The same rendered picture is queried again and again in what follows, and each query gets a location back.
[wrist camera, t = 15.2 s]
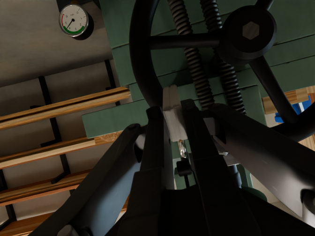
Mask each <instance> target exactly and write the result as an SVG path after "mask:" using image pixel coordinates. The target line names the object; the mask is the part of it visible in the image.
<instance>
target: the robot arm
mask: <svg viewBox="0 0 315 236"><path fill-rule="evenodd" d="M146 113H147V116H148V120H149V121H148V124H147V125H145V126H142V127H141V125H140V124H139V123H136V124H130V125H129V126H127V127H126V128H125V129H124V131H123V132H122V133H121V134H120V135H119V137H118V138H117V139H116V140H115V142H114V143H113V144H112V145H111V146H110V147H109V149H108V150H107V151H106V152H105V154H104V155H103V156H102V157H101V159H100V160H99V161H98V162H97V164H96V165H95V166H94V167H93V169H92V170H91V171H90V172H89V173H88V175H87V176H86V177H85V178H84V180H83V181H82V182H81V183H80V184H79V185H78V187H77V188H76V189H75V190H74V192H73V193H72V194H71V195H70V197H69V198H68V199H67V200H66V202H65V203H64V204H63V205H62V206H61V207H60V208H59V209H58V210H56V211H55V212H54V213H53V214H52V215H51V216H49V217H48V218H47V219H46V220H45V221H44V222H42V223H41V224H40V225H39V226H38V227H37V228H35V229H34V230H33V231H32V232H31V233H30V234H28V235H27V236H315V151H314V150H311V149H309V148H308V147H306V146H304V145H302V144H300V143H298V142H296V141H294V140H292V139H290V138H288V137H286V136H285V135H283V134H281V133H279V132H277V131H275V130H273V129H271V128H269V127H267V126H265V125H264V124H262V123H260V122H258V121H256V120H254V119H252V118H250V117H248V116H246V115H245V114H243V113H241V112H239V111H237V110H235V109H233V108H231V107H229V106H227V105H225V104H223V103H215V104H213V105H210V106H209V107H208V111H200V110H199V108H198V107H196V105H195V103H194V101H193V99H191V98H190V99H186V100H182V101H180V97H179V93H178V90H177V85H175V84H174V85H171V86H170V87H169V86H167V87H164V88H163V106H153V107H150V108H148V109H147V110H146ZM211 135H213V138H214V139H215V140H216V141H217V142H218V143H219V144H220V145H221V146H222V147H223V148H224V149H225V150H226V151H227V152H228V153H230V154H231V155H232V156H233V157H234V158H235V159H236V160H237V161H238V162H239V163H240V164H241V165H242V166H243V167H244V168H246V169H247V170H248V171H249V172H250V173H251V174H252V175H253V176H254V177H255V178H256V179H257V180H258V181H259V182H260V183H262V184H263V185H264V186H265V187H266V188H267V189H268V190H269V191H270V192H271V193H272V194H273V195H274V196H275V197H277V198H278V199H279V200H280V201H281V202H282V203H283V204H284V205H285V206H286V207H288V208H289V209H290V210H291V211H292V212H293V213H295V214H296V215H298V216H299V217H300V218H302V220H303V221H301V220H299V219H298V218H296V217H294V216H292V215H290V214H288V213H287V212H285V211H283V210H281V209H279V208H278V207H276V206H274V205H272V204H270V203H269V202H267V201H265V200H263V199H261V198H259V197H257V196H255V195H254V194H252V193H250V192H248V191H246V190H244V189H242V188H239V187H238V186H237V185H236V183H235V181H234V179H233V176H232V174H231V172H230V170H229V168H228V166H227V164H226V162H225V160H224V157H223V156H222V155H220V154H219V153H218V150H217V148H216V146H215V144H214V141H213V139H212V137H211ZM180 139H181V140H185V139H188V140H189V144H190V149H191V153H192V158H193V163H194V167H195V172H196V177H197V182H198V183H197V184H195V185H193V186H190V187H188V188H185V189H182V190H175V187H174V174H173V156H172V143H171V141H173V142H175V141H179V140H180ZM129 193H130V195H129ZM128 196H129V199H128V204H127V210H126V212H125V213H124V214H123V215H122V216H121V217H120V219H119V220H118V221H117V222H116V220H117V218H118V216H119V214H120V212H121V210H122V208H123V206H124V204H125V202H126V200H127V198H128ZM115 222H116V223H115Z"/></svg>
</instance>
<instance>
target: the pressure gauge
mask: <svg viewBox="0 0 315 236"><path fill-rule="evenodd" d="M72 19H74V20H75V21H74V22H73V21H72ZM71 21H72V22H71ZM70 22H71V24H70ZM69 24H70V25H69ZM68 25H69V27H68ZM59 26H60V29H61V30H62V31H63V33H65V34H66V35H68V36H70V37H72V38H73V39H75V40H85V39H87V38H88V37H90V35H91V34H92V32H93V30H94V21H93V18H92V17H91V15H90V14H89V13H88V12H87V11H86V10H85V9H84V8H83V7H82V6H81V5H79V3H78V1H76V0H73V1H71V4H69V5H66V6H65V7H64V8H63V9H62V10H61V12H60V15H59ZM67 27H68V28H67Z"/></svg>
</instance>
